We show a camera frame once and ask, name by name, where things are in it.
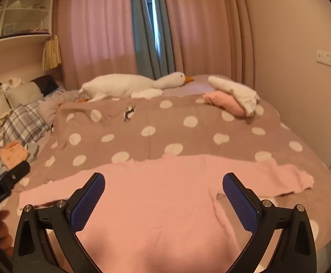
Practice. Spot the blue curtain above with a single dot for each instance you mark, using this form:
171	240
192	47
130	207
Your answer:
142	48

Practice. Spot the white shelf cabinet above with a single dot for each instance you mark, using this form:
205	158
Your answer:
23	14

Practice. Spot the grey cloth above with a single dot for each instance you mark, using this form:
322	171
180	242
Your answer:
33	150

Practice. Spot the plaid pillow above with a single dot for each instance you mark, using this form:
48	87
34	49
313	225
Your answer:
25	119

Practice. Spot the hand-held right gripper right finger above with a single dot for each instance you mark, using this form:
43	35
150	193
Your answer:
239	202

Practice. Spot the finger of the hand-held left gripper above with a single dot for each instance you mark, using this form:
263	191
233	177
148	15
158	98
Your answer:
18	172

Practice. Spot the polka dot blanket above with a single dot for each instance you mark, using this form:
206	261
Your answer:
154	119

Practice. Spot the pink striped shirt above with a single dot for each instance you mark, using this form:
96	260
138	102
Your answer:
159	204

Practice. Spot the person's left hand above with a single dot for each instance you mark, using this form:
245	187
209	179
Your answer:
3	230

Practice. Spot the white plush toys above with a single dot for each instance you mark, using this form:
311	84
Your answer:
0	86

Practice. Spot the pale pink duvet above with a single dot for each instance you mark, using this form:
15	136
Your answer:
50	108

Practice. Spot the folded white cloth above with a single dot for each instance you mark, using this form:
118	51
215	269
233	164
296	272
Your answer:
233	88

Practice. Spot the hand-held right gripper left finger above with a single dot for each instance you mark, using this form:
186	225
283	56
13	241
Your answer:
88	202

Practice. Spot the pink curtain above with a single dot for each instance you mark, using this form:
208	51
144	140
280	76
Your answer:
205	34
97	34

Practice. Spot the folded pink cloth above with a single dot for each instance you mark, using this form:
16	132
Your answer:
225	102

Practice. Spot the orange cloth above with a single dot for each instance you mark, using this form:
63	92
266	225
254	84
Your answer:
13	153

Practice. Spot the white goose plush toy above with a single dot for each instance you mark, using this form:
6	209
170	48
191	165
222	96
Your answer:
119	86

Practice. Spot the dark pillow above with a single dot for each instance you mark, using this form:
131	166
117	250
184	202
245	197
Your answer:
47	84

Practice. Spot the straw tassel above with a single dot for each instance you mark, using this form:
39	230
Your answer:
51	54

